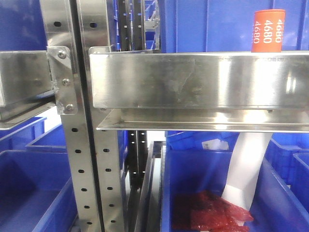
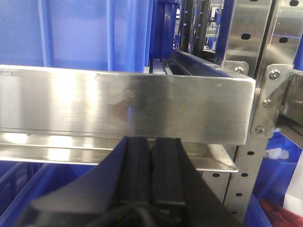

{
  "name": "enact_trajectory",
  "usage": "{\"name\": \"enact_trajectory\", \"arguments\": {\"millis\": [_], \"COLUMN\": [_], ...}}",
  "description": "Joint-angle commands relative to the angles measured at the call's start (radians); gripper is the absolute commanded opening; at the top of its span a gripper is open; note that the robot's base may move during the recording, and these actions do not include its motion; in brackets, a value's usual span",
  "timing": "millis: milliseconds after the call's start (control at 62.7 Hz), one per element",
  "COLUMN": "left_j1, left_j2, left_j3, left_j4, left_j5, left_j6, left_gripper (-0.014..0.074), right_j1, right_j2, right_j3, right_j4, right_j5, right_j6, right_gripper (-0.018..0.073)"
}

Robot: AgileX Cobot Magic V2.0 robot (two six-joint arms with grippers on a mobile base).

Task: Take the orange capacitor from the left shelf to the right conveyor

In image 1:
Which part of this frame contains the blue bin lower right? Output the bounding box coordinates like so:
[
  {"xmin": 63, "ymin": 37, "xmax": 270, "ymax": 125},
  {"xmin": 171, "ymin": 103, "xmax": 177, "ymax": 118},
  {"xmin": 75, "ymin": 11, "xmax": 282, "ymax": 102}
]
[{"xmin": 160, "ymin": 149, "xmax": 309, "ymax": 232}]

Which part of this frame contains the red plastic bag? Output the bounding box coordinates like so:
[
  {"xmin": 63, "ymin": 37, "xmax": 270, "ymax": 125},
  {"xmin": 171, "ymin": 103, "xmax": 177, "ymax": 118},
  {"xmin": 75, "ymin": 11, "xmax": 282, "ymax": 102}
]
[{"xmin": 171, "ymin": 190, "xmax": 254, "ymax": 232}]

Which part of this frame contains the blue bin far right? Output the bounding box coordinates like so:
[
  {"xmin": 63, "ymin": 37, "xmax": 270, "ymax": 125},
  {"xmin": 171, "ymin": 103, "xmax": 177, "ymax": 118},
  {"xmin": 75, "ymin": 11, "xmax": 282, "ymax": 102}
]
[{"xmin": 265, "ymin": 133, "xmax": 309, "ymax": 210}]

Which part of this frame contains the steel shelf front rail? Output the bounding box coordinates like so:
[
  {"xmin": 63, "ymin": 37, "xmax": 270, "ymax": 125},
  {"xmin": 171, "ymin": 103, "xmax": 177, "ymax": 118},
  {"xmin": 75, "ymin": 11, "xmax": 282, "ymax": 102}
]
[{"xmin": 89, "ymin": 47, "xmax": 309, "ymax": 132}]

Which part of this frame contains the orange cylindrical capacitor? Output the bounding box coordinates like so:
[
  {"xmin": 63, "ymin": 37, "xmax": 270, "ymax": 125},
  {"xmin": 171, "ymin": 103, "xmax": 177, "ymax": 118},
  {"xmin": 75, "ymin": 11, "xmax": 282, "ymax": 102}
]
[{"xmin": 251, "ymin": 9, "xmax": 286, "ymax": 52}]

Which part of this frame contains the left steel shelf rail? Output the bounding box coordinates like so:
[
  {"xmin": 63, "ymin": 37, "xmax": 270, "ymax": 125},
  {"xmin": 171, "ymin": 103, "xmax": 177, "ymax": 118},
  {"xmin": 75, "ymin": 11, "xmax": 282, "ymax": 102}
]
[{"xmin": 0, "ymin": 50, "xmax": 56, "ymax": 131}]

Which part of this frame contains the large blue bin upper shelf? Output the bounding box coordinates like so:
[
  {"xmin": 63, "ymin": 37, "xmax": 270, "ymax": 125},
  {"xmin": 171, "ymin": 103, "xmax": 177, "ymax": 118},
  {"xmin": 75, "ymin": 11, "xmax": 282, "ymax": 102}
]
[{"xmin": 158, "ymin": 0, "xmax": 309, "ymax": 53}]

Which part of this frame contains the blue bin lower left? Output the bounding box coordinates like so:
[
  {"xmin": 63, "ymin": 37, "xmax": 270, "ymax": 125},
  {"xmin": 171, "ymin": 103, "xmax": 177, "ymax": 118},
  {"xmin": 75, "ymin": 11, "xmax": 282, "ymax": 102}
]
[{"xmin": 0, "ymin": 150, "xmax": 77, "ymax": 232}]

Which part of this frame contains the steel shelf rail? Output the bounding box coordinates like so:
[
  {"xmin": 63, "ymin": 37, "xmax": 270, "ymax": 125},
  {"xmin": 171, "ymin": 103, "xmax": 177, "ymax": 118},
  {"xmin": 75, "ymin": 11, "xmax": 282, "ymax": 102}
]
[
  {"xmin": 89, "ymin": 47, "xmax": 309, "ymax": 132},
  {"xmin": 0, "ymin": 50, "xmax": 56, "ymax": 131}
]

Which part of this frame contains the blue bin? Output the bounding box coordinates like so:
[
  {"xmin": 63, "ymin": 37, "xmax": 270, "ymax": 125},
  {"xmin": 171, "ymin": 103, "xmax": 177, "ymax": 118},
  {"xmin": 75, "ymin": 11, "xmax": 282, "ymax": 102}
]
[
  {"xmin": 265, "ymin": 133, "xmax": 309, "ymax": 210},
  {"xmin": 0, "ymin": 150, "xmax": 77, "ymax": 232},
  {"xmin": 160, "ymin": 149, "xmax": 309, "ymax": 232}
]

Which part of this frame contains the white paper sheet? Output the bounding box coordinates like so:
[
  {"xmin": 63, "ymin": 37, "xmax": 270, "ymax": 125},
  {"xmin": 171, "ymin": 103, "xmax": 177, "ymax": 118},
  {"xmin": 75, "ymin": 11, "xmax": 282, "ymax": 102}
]
[{"xmin": 222, "ymin": 132, "xmax": 273, "ymax": 210}]

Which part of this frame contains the perforated steel upright post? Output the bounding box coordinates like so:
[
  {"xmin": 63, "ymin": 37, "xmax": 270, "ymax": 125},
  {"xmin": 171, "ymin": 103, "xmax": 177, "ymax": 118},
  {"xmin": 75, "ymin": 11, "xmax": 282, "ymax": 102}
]
[{"xmin": 40, "ymin": 0, "xmax": 128, "ymax": 232}]

